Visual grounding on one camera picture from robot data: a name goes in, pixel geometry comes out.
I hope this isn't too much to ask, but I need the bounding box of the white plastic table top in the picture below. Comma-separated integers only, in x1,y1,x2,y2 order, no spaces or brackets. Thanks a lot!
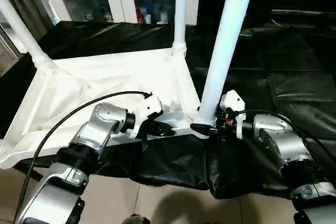
0,45,219,170

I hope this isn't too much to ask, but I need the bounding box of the black work surface mat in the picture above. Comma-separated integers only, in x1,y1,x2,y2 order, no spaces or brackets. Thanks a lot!
0,20,336,200

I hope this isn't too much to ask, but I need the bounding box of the black left robot foot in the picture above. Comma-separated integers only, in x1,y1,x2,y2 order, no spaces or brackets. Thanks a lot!
122,214,151,224

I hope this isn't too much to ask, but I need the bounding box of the red item in cabinet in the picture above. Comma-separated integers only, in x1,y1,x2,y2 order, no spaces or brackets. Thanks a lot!
135,3,145,23

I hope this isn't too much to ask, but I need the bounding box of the grey curtain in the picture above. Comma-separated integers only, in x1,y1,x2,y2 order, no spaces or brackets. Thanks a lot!
0,0,54,52

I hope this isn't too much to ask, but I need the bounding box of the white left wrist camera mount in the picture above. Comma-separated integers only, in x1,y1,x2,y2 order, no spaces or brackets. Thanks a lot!
128,93,164,140

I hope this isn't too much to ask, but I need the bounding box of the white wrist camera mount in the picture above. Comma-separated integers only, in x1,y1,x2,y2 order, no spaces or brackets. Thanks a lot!
128,93,164,140
218,89,248,140

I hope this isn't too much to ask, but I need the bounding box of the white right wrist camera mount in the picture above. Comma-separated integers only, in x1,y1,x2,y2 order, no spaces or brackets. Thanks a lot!
218,89,248,140

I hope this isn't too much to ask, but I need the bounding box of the black left wrist camera cable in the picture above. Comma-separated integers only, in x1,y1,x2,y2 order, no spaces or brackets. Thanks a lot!
15,90,154,217

